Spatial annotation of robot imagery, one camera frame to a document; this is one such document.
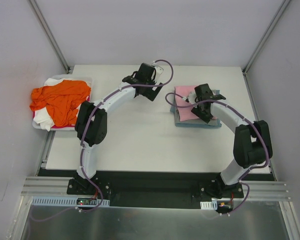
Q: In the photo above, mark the white t shirt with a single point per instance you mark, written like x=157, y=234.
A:
x=41, y=118

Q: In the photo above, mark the orange t shirt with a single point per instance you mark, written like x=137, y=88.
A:
x=60, y=102

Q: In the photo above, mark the grey t shirt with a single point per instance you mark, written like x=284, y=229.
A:
x=185, y=122

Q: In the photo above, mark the left aluminium corner post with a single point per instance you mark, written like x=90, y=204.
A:
x=49, y=34

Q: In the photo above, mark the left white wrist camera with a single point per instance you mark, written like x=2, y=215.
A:
x=158, y=70

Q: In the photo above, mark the slotted cable duct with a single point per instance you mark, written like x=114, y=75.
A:
x=55, y=201
x=209, y=205

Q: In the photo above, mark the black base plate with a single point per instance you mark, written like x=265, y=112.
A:
x=139, y=189

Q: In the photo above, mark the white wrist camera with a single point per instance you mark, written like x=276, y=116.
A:
x=190, y=96
x=158, y=70

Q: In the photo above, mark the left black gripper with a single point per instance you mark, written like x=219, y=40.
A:
x=152, y=91

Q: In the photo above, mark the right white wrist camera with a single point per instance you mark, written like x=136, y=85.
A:
x=190, y=96

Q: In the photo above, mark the right slotted cable duct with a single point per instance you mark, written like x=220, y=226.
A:
x=209, y=205

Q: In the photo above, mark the aluminium extrusion rail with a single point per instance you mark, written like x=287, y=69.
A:
x=258, y=186

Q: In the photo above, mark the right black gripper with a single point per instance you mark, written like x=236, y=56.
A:
x=201, y=113

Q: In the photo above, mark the aluminium corner post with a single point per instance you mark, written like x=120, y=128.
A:
x=266, y=35
x=49, y=34

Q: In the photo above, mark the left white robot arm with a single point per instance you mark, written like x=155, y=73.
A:
x=92, y=121

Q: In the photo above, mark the blue t shirt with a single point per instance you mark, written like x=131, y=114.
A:
x=197, y=126

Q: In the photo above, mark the pink t shirt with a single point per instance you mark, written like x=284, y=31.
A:
x=185, y=114

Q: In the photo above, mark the left slotted cable duct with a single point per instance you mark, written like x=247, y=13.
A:
x=55, y=201

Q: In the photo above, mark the white plastic bin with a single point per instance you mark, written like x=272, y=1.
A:
x=88, y=80

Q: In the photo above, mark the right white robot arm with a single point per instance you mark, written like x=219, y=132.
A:
x=252, y=147

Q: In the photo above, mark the right aluminium corner post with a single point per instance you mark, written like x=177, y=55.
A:
x=266, y=35

